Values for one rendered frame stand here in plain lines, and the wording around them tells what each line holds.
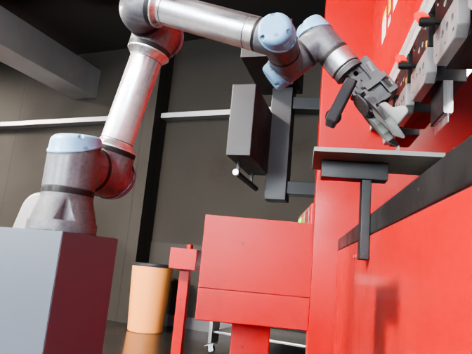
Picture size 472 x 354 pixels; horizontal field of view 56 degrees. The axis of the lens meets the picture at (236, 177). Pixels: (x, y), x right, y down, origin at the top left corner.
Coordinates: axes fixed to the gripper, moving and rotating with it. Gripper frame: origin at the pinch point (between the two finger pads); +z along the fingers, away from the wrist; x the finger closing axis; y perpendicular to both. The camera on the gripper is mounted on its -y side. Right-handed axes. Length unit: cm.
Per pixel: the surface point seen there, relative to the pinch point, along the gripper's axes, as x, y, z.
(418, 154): -8.2, -1.0, 6.2
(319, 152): -7.5, -16.4, -6.3
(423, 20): -14.9, 15.1, -14.5
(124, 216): 387, -165, -151
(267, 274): -36, -39, 9
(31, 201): 352, -234, -217
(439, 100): -1.3, 12.8, -1.2
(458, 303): -57, -24, 21
